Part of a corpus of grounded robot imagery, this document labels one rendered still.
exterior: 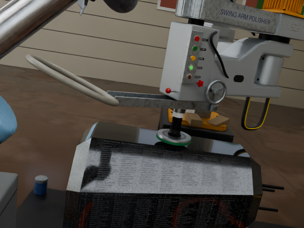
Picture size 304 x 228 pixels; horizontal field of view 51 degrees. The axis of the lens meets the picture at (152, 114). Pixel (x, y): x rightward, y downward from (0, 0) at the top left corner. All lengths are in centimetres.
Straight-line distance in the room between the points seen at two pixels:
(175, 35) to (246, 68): 51
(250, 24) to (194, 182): 97
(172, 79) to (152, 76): 628
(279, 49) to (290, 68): 689
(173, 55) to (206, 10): 31
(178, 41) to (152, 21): 619
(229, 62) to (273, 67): 40
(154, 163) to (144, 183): 14
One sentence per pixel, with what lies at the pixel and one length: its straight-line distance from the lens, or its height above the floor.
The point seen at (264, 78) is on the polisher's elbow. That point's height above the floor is 127.
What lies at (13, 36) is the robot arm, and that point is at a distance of 102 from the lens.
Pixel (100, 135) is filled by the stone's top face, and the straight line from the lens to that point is 193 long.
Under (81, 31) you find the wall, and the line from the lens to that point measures 804.
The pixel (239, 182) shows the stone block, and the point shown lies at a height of 68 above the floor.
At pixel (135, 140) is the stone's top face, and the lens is 193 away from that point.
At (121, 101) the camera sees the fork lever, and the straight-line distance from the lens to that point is 165.
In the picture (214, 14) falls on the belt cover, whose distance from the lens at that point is 181.
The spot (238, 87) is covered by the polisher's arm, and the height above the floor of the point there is 120.
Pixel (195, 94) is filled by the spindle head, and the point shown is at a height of 115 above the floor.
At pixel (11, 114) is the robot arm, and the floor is 114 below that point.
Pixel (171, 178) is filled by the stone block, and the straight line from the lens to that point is 185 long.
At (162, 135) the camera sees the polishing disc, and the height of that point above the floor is 86.
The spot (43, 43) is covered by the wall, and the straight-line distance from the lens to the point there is 822.
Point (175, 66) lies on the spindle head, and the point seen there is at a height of 128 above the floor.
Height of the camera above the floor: 148
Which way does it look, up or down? 15 degrees down
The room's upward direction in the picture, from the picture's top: 10 degrees clockwise
